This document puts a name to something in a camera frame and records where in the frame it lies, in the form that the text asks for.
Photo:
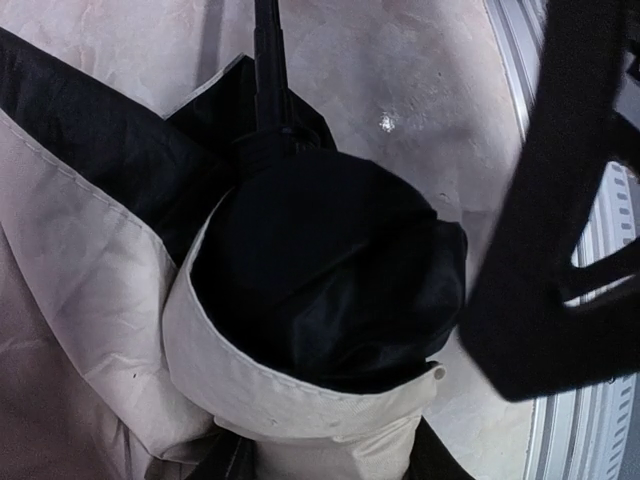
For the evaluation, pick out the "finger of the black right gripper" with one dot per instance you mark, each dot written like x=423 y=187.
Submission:
x=535 y=324

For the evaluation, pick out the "beige folding umbrella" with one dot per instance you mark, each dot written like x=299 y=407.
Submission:
x=214 y=294

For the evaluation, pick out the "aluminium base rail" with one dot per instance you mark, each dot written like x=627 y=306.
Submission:
x=582 y=433

